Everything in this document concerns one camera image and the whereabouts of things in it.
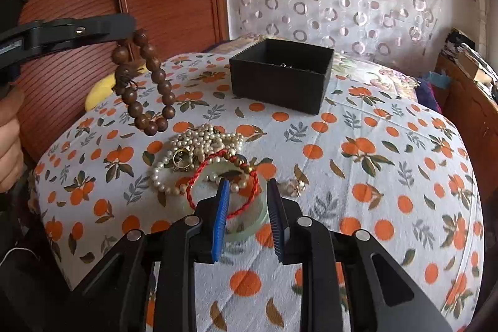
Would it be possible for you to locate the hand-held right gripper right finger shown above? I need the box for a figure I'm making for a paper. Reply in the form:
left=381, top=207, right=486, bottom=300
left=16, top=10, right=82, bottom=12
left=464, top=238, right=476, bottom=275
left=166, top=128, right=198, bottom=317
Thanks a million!
left=266, top=178, right=452, bottom=332

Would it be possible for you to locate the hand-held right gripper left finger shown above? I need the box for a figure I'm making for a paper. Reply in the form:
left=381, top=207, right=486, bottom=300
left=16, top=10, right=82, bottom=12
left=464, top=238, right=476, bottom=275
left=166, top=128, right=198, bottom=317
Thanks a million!
left=74, top=178, right=232, bottom=332

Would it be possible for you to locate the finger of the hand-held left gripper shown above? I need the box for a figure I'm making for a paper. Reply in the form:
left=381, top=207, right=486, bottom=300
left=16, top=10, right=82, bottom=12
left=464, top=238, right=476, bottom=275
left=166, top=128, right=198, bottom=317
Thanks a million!
left=23, top=14, right=137, bottom=56

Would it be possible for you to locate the pale green jade bangle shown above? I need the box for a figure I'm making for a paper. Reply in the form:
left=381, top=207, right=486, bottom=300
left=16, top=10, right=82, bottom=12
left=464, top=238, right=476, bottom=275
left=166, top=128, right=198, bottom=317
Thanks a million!
left=194, top=168, right=270, bottom=241

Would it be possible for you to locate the red string bracelet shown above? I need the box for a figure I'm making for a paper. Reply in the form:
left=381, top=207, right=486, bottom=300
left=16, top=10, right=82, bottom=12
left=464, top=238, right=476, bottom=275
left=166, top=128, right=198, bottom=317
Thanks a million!
left=186, top=152, right=270, bottom=221

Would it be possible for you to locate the gold ring cluster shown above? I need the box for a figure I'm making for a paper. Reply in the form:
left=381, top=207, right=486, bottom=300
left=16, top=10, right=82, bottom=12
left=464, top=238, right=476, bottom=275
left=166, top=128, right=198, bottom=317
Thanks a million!
left=171, top=147, right=196, bottom=172

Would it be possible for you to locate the brown wooden bead bracelet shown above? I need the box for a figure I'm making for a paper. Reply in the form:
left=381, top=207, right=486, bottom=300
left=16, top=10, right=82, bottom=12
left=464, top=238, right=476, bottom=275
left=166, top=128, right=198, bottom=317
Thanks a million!
left=112, top=29, right=177, bottom=134

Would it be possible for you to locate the white pearl necklace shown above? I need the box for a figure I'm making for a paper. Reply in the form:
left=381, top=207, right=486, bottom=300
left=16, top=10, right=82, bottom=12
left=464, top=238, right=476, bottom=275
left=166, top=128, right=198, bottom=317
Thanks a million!
left=151, top=124, right=250, bottom=197

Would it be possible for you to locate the black cardboard box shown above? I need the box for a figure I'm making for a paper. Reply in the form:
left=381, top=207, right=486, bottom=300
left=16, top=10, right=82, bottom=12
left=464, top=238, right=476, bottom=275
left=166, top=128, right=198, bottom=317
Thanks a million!
left=229, top=38, right=336, bottom=115

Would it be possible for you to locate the person's left hand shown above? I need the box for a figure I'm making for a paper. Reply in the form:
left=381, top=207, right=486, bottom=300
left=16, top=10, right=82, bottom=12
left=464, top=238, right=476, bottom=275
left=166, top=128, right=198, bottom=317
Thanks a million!
left=0, top=87, right=26, bottom=193

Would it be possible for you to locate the yellow plush toy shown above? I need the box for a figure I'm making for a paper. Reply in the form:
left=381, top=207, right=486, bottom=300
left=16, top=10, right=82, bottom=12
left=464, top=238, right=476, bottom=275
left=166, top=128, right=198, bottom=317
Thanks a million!
left=85, top=63, right=149, bottom=112

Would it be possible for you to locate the orange fruit print cloth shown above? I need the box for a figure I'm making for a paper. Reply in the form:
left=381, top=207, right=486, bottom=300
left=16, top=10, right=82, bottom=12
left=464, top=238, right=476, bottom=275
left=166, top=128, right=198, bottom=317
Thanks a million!
left=33, top=52, right=485, bottom=332

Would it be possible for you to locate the floral bed blanket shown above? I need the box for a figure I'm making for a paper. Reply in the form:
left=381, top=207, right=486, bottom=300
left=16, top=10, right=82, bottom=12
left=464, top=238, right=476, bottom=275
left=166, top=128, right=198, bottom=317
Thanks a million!
left=202, top=33, right=421, bottom=100

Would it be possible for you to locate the dark purple blanket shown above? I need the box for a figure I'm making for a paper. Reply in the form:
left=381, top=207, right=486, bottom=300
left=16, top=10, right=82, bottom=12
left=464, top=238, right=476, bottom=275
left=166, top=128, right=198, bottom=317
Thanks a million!
left=416, top=78, right=443, bottom=115

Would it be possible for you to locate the blue plastic bag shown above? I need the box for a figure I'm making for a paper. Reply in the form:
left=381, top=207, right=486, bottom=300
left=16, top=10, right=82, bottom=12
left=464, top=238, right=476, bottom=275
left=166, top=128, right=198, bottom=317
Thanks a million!
left=422, top=71, right=449, bottom=90

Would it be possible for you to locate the wooden side cabinet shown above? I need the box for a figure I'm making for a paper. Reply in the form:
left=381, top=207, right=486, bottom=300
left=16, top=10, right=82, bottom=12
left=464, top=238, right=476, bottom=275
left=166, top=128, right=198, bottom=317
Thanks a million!
left=435, top=52, right=498, bottom=181

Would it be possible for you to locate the pile of clothes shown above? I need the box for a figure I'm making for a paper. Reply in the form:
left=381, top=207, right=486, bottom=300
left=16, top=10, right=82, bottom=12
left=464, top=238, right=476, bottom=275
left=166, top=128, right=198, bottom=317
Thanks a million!
left=443, top=27, right=498, bottom=101

